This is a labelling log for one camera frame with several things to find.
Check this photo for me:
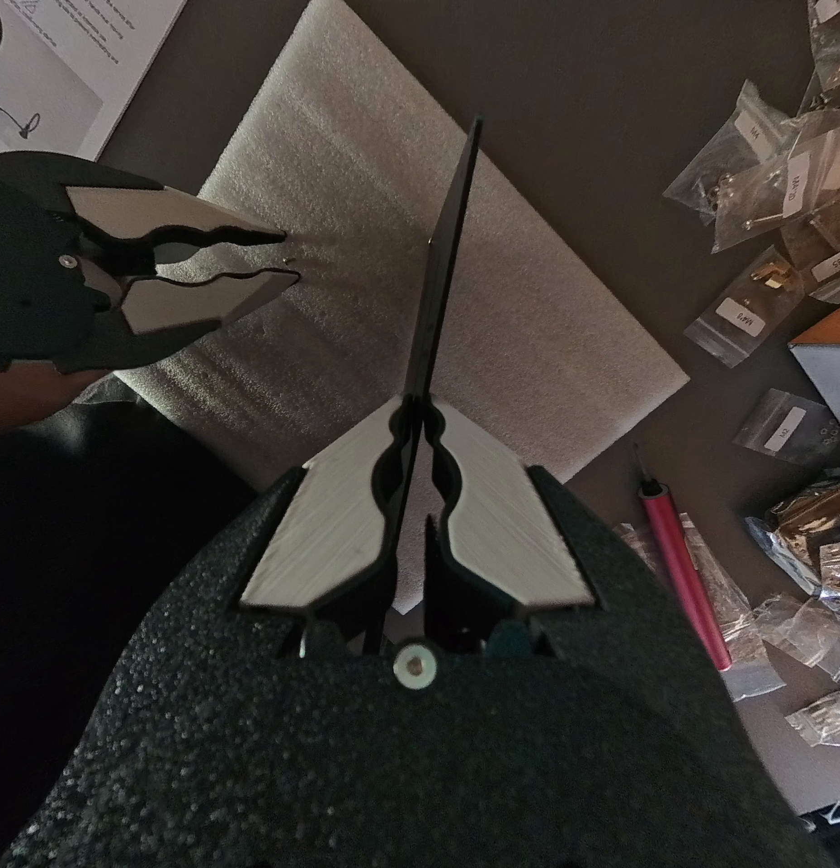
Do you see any white foam sheet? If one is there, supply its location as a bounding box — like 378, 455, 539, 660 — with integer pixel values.
113, 0, 691, 614

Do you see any large clear plastic bag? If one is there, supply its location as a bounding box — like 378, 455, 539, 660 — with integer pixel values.
613, 512, 787, 703

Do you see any silver foil bag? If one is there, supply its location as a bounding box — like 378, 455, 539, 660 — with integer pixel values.
746, 468, 840, 601

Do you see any person's black clothing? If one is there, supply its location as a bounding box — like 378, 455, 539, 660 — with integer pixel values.
0, 376, 261, 868

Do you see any instruction booklet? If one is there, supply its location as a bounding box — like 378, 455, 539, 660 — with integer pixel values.
0, 0, 189, 162

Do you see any magenta electric screwdriver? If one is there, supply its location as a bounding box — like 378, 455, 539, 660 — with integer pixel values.
630, 442, 733, 674

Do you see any orange and white cardboard box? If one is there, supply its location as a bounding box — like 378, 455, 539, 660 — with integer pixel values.
788, 302, 840, 442

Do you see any pile of small screw bags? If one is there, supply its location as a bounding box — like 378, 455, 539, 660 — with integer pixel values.
663, 0, 840, 369

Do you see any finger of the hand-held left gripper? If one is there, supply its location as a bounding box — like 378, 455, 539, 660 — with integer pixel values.
66, 184, 287, 278
118, 268, 302, 339

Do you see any person's left forearm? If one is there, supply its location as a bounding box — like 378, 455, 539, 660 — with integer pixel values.
0, 363, 105, 442

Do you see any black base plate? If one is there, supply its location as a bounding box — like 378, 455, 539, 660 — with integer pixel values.
366, 115, 485, 655

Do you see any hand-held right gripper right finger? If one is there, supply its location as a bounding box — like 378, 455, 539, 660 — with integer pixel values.
420, 399, 595, 616

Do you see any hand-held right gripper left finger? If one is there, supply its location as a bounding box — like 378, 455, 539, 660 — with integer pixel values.
239, 396, 409, 616

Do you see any small labelled nut bag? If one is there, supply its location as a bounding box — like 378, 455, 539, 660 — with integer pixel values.
732, 388, 840, 467

